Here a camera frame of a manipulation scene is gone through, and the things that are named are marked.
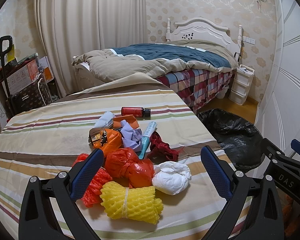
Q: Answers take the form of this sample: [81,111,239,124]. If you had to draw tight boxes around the teal white tube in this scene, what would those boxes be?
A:
[139,121,157,159]

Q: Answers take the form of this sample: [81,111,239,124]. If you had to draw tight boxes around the brown patterned storage box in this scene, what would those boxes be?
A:
[7,73,52,116]

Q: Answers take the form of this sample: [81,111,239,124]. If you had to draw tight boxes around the black trash bag bin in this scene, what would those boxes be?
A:
[197,108,264,173]

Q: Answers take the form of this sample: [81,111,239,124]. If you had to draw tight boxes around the plaid bed sheet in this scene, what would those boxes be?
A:
[156,69,234,113]

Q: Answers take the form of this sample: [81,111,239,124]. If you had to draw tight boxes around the small orange white box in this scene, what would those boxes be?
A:
[38,56,54,82]

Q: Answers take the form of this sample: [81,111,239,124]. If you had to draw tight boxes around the beige and blue duvet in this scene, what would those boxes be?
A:
[72,40,238,83]

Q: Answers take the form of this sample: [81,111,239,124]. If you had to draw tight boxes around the white wall switch panel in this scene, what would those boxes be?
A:
[243,36,256,45]

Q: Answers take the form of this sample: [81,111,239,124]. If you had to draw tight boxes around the dark red mesh net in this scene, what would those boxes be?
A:
[146,131,180,161]

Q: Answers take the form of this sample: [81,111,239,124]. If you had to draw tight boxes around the white plastic drawer unit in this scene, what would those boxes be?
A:
[229,64,255,105]

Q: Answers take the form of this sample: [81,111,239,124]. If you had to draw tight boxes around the orange plastic wrapper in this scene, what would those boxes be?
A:
[93,129,123,158]

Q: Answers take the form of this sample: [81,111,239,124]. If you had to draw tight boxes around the white plastic bag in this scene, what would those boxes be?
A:
[152,161,192,196]

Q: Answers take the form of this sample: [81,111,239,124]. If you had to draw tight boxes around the white footboard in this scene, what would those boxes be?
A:
[72,56,106,90]

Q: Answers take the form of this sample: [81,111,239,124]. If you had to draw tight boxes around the white wardrobe doors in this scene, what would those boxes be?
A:
[255,0,300,157]

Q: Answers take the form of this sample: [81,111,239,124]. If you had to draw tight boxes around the orange-red foam net roll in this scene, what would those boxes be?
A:
[81,167,113,208]

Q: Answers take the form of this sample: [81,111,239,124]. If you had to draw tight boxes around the black hand trolley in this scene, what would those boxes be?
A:
[0,35,17,117]

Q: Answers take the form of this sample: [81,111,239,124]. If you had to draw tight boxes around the white wooden headboard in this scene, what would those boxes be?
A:
[166,17,243,59]

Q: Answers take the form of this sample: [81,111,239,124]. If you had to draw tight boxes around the lavender paper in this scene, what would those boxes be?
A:
[120,123,142,152]

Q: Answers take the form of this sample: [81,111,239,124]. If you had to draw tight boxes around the yellow foam net roll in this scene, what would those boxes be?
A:
[100,181,164,225]

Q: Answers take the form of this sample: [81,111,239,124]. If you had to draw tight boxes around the white orange cardboard box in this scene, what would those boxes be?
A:
[7,59,39,95]

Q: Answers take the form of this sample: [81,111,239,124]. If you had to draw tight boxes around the red plastic bag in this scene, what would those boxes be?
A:
[104,148,154,189]

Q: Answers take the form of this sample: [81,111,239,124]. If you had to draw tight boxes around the beige curtain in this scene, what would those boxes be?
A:
[34,0,148,97]

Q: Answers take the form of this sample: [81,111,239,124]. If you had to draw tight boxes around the red label bottle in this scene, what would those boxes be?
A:
[121,107,151,118]

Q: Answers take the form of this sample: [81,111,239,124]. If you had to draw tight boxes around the yellow label brown bottle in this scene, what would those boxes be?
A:
[88,128,107,148]

